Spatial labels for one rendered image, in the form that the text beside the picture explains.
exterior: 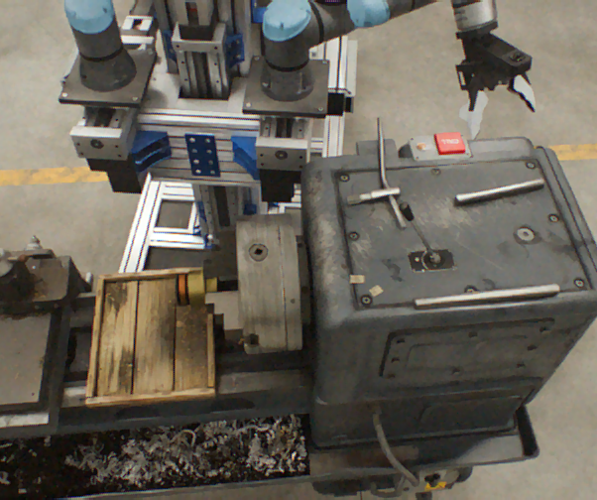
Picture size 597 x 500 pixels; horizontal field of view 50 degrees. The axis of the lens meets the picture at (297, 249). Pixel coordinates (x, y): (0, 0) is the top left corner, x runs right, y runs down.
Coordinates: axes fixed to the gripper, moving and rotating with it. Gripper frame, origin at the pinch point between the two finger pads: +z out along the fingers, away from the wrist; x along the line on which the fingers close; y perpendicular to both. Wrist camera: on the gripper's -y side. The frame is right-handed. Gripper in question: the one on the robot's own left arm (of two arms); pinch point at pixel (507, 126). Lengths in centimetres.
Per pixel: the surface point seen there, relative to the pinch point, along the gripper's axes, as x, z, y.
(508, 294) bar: 15.1, 27.0, -10.9
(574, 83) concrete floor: -175, 55, 181
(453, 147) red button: 0.9, 5.9, 19.7
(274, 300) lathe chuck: 53, 17, 12
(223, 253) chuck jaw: 57, 9, 28
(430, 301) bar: 29.0, 22.9, -7.0
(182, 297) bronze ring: 69, 15, 29
